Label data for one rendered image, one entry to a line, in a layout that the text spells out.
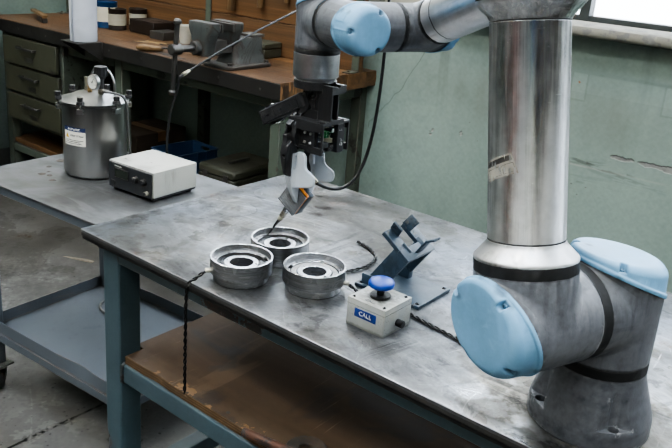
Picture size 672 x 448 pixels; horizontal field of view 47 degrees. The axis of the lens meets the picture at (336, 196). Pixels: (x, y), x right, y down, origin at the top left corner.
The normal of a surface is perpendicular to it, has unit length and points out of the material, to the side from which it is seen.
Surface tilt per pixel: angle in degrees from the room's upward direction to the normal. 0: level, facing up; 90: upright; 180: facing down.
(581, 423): 72
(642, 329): 92
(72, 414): 0
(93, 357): 0
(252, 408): 0
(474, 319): 98
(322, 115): 90
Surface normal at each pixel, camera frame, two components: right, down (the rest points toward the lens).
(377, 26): 0.48, 0.31
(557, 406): -0.75, -0.16
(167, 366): 0.07, -0.95
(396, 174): -0.63, 0.20
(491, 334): -0.86, 0.22
